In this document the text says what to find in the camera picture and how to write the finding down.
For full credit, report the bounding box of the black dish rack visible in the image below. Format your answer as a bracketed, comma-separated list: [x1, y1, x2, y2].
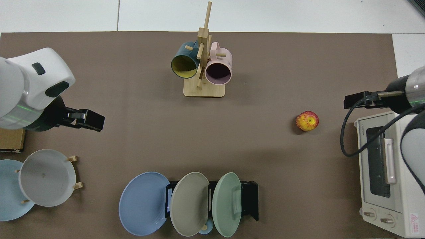
[165, 180, 259, 221]

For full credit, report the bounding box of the beige plate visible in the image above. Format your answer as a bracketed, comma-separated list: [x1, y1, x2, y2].
[170, 172, 210, 237]

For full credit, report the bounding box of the wooden plate rack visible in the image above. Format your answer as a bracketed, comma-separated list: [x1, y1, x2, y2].
[15, 155, 83, 204]

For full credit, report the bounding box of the pale green plate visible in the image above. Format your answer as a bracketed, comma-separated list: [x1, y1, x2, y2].
[212, 172, 242, 238]

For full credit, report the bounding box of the red yellow apple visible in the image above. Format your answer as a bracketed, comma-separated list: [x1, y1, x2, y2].
[296, 111, 319, 132]

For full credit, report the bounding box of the dark teal cup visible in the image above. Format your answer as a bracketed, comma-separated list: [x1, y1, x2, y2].
[171, 41, 201, 79]

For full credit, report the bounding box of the wire basket with wooden floor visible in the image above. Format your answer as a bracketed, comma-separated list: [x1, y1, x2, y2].
[0, 129, 26, 153]

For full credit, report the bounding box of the grey plate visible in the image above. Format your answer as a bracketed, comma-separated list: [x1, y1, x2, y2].
[18, 149, 76, 207]

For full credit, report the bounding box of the wooden cup stand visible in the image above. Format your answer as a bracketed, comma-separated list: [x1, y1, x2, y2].
[183, 1, 225, 98]

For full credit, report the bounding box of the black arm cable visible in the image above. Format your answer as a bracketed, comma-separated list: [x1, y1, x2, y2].
[340, 95, 414, 157]

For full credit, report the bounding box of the brown table cloth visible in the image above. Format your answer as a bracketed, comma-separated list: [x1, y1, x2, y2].
[0, 31, 404, 239]

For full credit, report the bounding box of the pale toaster oven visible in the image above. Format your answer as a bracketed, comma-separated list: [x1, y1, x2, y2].
[354, 111, 425, 238]

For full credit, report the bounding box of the pink cup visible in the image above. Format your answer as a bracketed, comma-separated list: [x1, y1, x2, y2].
[205, 42, 233, 85]

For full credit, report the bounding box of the dark grey panel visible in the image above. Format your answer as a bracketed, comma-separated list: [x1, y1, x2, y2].
[409, 0, 425, 17]

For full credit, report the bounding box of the light blue plate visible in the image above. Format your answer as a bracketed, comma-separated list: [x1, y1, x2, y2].
[0, 159, 35, 221]

